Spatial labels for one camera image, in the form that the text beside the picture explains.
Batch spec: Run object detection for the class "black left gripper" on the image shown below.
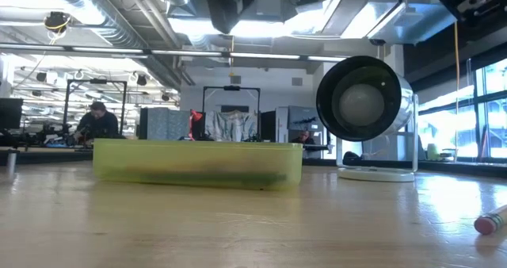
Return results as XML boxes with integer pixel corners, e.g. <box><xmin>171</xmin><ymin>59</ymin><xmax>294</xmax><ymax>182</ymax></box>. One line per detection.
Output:
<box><xmin>204</xmin><ymin>0</ymin><xmax>257</xmax><ymax>36</ymax></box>

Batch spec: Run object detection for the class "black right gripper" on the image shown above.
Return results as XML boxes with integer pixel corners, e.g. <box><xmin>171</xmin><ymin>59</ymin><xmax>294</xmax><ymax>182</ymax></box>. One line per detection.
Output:
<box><xmin>438</xmin><ymin>0</ymin><xmax>507</xmax><ymax>29</ymax></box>

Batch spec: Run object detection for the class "yellow translucent supply box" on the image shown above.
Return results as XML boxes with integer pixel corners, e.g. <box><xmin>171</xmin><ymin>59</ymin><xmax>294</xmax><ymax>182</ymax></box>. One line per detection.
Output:
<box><xmin>92</xmin><ymin>137</ymin><xmax>304</xmax><ymax>192</ymax></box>

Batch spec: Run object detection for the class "cream pencil pink eraser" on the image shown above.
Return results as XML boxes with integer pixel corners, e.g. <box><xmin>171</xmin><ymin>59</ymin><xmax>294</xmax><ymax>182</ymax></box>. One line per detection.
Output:
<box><xmin>473</xmin><ymin>204</ymin><xmax>507</xmax><ymax>236</ymax></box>

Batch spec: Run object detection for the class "red jacket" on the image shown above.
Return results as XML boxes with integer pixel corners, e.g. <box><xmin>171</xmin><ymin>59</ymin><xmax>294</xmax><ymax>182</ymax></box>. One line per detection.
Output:
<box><xmin>189</xmin><ymin>109</ymin><xmax>204</xmax><ymax>140</ymax></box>

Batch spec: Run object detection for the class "grey cover cloth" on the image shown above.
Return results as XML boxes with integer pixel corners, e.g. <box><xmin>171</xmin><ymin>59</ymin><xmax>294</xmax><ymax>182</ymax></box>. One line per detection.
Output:
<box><xmin>205</xmin><ymin>109</ymin><xmax>258</xmax><ymax>142</ymax></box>

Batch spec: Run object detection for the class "black monitor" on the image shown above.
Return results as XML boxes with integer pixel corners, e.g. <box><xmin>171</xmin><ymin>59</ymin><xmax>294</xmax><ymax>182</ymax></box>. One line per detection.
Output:
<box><xmin>260</xmin><ymin>109</ymin><xmax>278</xmax><ymax>142</ymax></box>
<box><xmin>0</xmin><ymin>98</ymin><xmax>24</xmax><ymax>130</ymax></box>

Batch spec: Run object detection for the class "grey partition panel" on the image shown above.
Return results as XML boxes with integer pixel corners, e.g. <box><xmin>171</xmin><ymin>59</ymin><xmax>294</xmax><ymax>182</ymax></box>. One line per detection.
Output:
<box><xmin>138</xmin><ymin>107</ymin><xmax>191</xmax><ymax>141</ymax></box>

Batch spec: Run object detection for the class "person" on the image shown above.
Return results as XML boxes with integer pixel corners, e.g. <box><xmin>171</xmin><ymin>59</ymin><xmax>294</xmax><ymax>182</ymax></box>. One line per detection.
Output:
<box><xmin>74</xmin><ymin>100</ymin><xmax>120</xmax><ymax>141</ymax></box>
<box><xmin>292</xmin><ymin>129</ymin><xmax>318</xmax><ymax>145</ymax></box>

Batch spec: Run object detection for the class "green bottle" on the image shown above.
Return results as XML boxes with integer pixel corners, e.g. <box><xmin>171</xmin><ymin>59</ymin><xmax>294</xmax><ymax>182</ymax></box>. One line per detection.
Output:
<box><xmin>425</xmin><ymin>142</ymin><xmax>441</xmax><ymax>162</ymax></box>

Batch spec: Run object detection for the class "yellow hanging cable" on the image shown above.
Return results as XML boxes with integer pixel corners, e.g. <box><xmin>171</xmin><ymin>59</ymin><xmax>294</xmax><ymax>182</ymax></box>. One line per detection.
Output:
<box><xmin>452</xmin><ymin>20</ymin><xmax>461</xmax><ymax>162</ymax></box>

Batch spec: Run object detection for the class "black gantry frame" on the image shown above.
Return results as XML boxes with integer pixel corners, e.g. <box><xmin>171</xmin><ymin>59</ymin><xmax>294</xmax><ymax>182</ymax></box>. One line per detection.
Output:
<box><xmin>63</xmin><ymin>78</ymin><xmax>128</xmax><ymax>140</ymax></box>
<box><xmin>202</xmin><ymin>85</ymin><xmax>261</xmax><ymax>142</ymax></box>

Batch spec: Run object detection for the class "black yellow cable reel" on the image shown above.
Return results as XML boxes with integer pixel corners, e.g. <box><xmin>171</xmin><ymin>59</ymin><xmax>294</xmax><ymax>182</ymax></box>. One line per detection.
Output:
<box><xmin>43</xmin><ymin>11</ymin><xmax>71</xmax><ymax>35</ymax></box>

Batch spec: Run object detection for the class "black frame clamp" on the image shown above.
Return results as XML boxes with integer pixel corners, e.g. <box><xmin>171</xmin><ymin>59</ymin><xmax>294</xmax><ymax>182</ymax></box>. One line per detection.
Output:
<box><xmin>342</xmin><ymin>151</ymin><xmax>362</xmax><ymax>167</ymax></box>

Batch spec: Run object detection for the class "white cylindrical post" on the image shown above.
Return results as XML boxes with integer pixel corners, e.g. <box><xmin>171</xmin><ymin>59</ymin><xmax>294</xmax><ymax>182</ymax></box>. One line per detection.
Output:
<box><xmin>6</xmin><ymin>148</ymin><xmax>19</xmax><ymax>180</ymax></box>

